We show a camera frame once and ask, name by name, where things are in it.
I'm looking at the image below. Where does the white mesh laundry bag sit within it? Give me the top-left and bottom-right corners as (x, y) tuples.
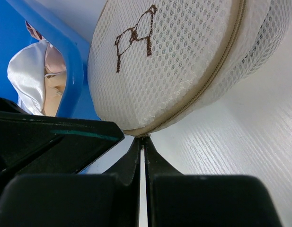
(88, 0), (292, 137)

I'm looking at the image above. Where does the beige zipper pull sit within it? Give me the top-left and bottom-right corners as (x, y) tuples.
(136, 133), (151, 138)

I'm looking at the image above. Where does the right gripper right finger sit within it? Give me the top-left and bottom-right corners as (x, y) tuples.
(143, 137), (282, 227)

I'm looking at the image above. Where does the beige bra in bin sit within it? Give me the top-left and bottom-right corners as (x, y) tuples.
(25, 21), (67, 117)

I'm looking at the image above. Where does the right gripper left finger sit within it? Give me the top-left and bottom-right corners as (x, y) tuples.
(0, 139), (141, 227)

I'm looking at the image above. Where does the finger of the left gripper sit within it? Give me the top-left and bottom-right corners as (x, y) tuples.
(0, 98), (124, 195)

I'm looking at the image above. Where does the white satin bra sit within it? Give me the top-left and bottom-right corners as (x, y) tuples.
(7, 39), (48, 115)

